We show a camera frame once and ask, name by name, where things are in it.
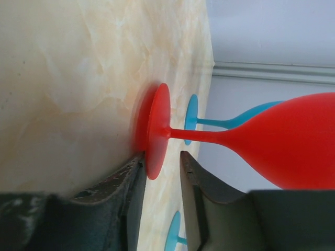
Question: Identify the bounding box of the blue wine glass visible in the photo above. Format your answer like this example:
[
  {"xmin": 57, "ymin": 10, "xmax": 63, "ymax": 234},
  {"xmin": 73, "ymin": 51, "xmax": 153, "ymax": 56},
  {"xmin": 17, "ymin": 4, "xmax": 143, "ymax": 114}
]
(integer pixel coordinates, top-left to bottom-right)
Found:
[
  {"xmin": 184, "ymin": 94, "xmax": 282, "ymax": 130},
  {"xmin": 164, "ymin": 211, "xmax": 187, "ymax": 251}
]

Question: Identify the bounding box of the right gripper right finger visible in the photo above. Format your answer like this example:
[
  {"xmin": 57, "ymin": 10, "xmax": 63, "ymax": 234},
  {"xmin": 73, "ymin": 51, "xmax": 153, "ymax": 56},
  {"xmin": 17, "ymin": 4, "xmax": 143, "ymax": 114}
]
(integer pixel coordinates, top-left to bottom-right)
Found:
[{"xmin": 180, "ymin": 151, "xmax": 334, "ymax": 250}]

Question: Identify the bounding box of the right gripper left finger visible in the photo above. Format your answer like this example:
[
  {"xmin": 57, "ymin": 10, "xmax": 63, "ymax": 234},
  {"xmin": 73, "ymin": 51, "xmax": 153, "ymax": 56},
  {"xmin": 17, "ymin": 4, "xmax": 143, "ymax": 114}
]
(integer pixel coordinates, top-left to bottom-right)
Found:
[{"xmin": 1, "ymin": 153, "xmax": 146, "ymax": 250}]

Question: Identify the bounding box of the red wine glass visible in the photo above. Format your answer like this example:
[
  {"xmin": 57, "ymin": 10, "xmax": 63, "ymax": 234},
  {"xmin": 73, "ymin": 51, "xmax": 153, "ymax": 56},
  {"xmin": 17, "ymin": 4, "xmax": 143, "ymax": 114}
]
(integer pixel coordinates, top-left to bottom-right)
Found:
[{"xmin": 146, "ymin": 83, "xmax": 334, "ymax": 190}]

